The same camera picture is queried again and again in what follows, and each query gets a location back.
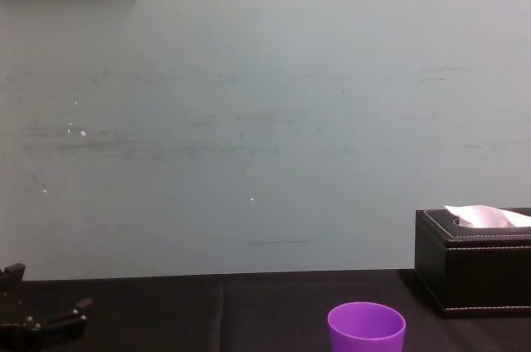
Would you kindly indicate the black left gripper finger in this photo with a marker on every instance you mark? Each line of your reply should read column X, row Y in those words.
column 66, row 316
column 10, row 281

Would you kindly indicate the black table cloth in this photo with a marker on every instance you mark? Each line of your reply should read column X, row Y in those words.
column 207, row 314

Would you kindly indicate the purple plastic cup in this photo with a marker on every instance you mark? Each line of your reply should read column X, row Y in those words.
column 365, row 335

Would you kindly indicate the black leather tissue box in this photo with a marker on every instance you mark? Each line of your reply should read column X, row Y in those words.
column 481, row 273

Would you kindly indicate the white paper tissue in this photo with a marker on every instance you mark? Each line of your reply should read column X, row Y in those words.
column 485, row 216

